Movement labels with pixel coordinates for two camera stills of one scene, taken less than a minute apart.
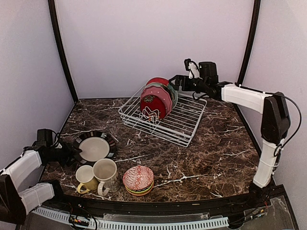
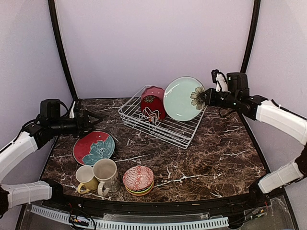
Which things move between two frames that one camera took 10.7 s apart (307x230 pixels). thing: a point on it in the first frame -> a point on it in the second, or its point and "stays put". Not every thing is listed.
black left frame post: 62,48 stays put
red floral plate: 152,108 stays put
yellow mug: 85,175 stays put
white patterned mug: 105,170 stays put
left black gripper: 70,152 -> 81,127
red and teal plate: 161,80 -> 91,146
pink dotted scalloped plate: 161,92 stays put
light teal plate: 173,93 -> 182,98
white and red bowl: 137,182 stays put
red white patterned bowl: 138,178 stays put
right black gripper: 179,78 -> 210,100
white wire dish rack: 178,126 stays put
